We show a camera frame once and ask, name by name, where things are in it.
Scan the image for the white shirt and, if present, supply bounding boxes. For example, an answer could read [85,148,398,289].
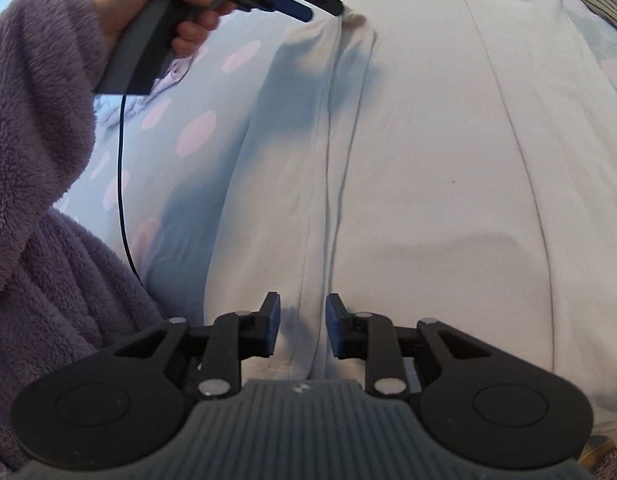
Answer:
[203,0,617,436]

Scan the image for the black cable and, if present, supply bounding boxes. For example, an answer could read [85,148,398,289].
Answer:
[117,92,146,288]

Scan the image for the polka dot bed cover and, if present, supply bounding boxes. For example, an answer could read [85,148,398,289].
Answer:
[56,0,617,321]

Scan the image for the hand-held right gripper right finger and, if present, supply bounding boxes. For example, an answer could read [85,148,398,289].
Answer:
[325,294,491,401]

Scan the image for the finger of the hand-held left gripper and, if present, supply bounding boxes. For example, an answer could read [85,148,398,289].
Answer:
[303,0,345,16]
[261,0,315,24]

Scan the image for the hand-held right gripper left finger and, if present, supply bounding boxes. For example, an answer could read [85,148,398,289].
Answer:
[113,292,282,402]

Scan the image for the purple fleece robe sleeve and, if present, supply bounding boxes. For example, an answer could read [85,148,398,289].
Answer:
[0,207,189,471]

